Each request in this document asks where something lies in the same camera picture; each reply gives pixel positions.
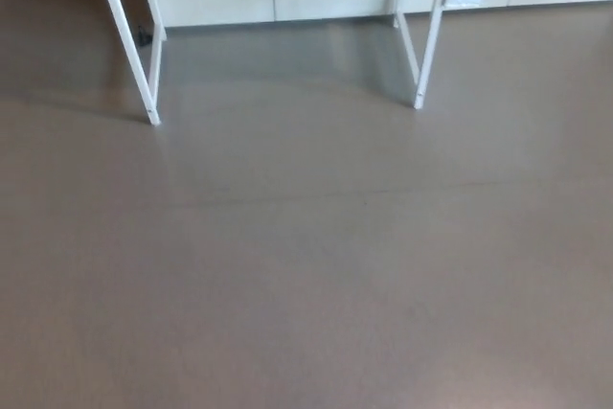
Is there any white metal table frame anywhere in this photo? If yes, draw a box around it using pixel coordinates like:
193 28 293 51
89 0 456 126

